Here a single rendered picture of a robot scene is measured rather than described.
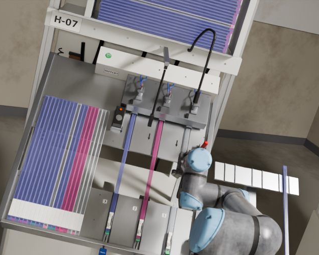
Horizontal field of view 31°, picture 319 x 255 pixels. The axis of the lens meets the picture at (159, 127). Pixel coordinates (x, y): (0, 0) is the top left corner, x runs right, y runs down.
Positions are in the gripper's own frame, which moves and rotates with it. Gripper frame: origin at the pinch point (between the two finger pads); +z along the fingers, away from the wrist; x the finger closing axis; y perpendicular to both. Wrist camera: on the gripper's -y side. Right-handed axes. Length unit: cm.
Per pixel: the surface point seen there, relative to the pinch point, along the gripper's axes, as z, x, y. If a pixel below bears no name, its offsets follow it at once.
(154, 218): -3.2, 6.6, -17.2
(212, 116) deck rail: 7.3, -8.9, 28.3
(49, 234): -7, 41, -31
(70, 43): 19, 54, 47
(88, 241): -8.8, 27.8, -30.2
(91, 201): -3.0, 29.8, -16.2
